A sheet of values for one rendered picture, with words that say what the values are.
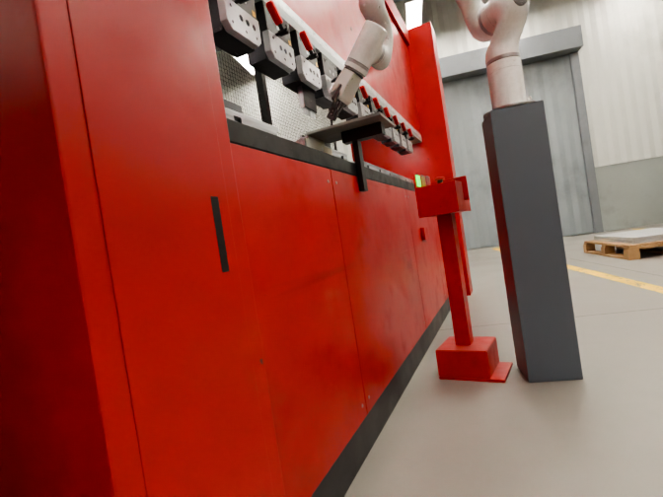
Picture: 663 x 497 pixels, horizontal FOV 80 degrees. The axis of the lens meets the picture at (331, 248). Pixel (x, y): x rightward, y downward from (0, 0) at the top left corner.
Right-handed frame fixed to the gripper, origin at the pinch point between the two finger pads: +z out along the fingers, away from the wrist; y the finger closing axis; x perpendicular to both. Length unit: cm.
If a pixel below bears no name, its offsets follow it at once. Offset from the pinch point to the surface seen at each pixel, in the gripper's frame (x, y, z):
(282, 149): 19, 52, 13
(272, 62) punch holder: -12.0, 26.9, -4.4
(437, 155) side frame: -4, -214, -14
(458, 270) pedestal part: 64, -33, 29
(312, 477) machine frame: 65, 62, 68
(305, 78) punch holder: -10.7, 9.2, -5.8
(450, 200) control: 48, -26, 7
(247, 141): 19, 66, 13
